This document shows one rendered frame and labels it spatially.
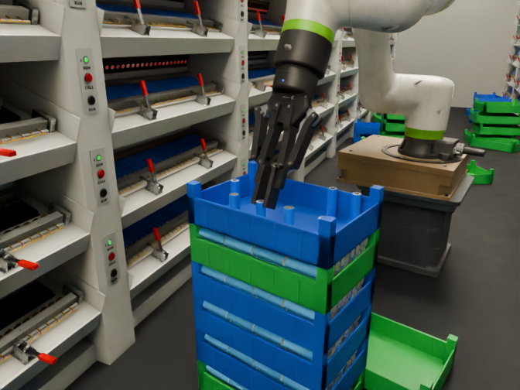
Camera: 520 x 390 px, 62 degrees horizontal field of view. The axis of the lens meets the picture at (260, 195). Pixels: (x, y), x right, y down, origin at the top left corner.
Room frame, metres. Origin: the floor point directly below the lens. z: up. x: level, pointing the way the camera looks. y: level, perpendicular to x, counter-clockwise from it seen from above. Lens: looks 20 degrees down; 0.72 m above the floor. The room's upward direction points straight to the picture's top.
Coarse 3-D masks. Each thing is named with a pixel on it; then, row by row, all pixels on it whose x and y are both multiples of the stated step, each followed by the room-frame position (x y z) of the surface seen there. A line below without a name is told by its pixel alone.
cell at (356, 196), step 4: (356, 192) 0.73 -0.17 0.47; (352, 196) 0.72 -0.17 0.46; (356, 196) 0.72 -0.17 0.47; (360, 196) 0.72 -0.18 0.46; (352, 200) 0.72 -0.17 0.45; (356, 200) 0.72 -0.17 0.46; (360, 200) 0.72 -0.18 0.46; (352, 204) 0.72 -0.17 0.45; (356, 204) 0.72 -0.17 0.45; (360, 204) 0.72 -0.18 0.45; (352, 208) 0.72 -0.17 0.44; (356, 208) 0.72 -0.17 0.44; (360, 208) 0.72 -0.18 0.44; (352, 212) 0.72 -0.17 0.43; (356, 212) 0.72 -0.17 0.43; (360, 212) 0.72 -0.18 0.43; (352, 216) 0.72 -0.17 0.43; (356, 216) 0.72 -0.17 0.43
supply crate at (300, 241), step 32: (192, 192) 0.74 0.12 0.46; (224, 192) 0.83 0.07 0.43; (288, 192) 0.85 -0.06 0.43; (320, 192) 0.80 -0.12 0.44; (224, 224) 0.69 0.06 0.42; (256, 224) 0.65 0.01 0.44; (288, 224) 0.62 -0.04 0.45; (320, 224) 0.58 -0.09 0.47; (352, 224) 0.63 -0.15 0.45; (288, 256) 0.61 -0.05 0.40; (320, 256) 0.58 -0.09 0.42
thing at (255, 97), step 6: (252, 60) 1.99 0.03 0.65; (258, 60) 2.05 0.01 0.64; (264, 60) 2.11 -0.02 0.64; (270, 60) 2.17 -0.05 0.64; (270, 66) 2.17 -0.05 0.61; (252, 84) 1.55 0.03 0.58; (270, 84) 1.85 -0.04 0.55; (252, 90) 1.66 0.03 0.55; (270, 90) 1.76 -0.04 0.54; (252, 96) 1.59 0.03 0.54; (258, 96) 1.65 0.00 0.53; (264, 96) 1.70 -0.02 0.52; (270, 96) 1.77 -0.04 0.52; (252, 102) 1.61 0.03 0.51; (258, 102) 1.67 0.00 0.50
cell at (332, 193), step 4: (328, 188) 0.76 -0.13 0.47; (332, 188) 0.75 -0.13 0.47; (336, 188) 0.76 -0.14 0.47; (328, 192) 0.75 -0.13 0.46; (332, 192) 0.75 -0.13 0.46; (336, 192) 0.75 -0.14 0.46; (328, 196) 0.75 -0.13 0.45; (332, 196) 0.75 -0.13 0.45; (336, 196) 0.75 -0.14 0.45; (328, 200) 0.75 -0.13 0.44; (332, 200) 0.75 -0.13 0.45; (336, 200) 0.75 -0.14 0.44; (328, 204) 0.75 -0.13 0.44; (332, 204) 0.75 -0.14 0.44; (336, 204) 0.75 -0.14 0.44; (328, 208) 0.75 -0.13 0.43; (332, 208) 0.75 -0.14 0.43; (336, 208) 0.75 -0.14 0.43; (328, 212) 0.75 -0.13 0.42; (332, 212) 0.75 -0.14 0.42; (336, 212) 0.76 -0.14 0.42; (332, 216) 0.75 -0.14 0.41
